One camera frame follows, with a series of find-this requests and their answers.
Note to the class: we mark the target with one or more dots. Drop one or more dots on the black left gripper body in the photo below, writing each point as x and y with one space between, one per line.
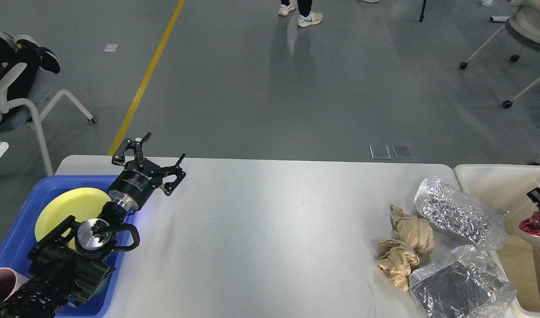
135 184

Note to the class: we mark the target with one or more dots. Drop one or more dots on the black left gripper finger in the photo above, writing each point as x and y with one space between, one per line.
118 157
175 170

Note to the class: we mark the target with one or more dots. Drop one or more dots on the crushed red can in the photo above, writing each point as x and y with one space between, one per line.
531 225

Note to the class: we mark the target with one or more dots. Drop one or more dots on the yellow plastic plate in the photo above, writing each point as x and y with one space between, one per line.
66 207

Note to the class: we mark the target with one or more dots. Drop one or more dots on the silver foil bag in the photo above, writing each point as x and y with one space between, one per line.
456 212
465 283

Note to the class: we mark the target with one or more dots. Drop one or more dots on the teal mug yellow inside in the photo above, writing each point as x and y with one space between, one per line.
102 287

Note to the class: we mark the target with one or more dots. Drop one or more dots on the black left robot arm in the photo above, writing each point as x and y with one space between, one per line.
69 263

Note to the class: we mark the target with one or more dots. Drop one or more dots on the beige plastic bin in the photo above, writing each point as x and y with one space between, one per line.
505 187

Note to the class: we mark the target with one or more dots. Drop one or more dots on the grey floor plate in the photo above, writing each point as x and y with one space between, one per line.
403 151
380 151

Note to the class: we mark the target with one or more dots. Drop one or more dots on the blue plastic tray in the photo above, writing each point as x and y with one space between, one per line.
21 238

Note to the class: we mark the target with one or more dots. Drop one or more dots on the crumpled brown paper ball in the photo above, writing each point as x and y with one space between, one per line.
397 261

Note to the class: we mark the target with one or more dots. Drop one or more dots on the pink mug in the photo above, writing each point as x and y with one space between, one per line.
10 282

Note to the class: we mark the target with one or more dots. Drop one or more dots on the white office chair right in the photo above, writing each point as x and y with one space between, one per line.
523 25

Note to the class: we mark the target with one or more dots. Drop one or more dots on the black tripod leg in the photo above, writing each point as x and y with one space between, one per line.
422 12

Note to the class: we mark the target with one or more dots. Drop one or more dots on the passer-by white sneakers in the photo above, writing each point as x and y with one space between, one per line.
307 17

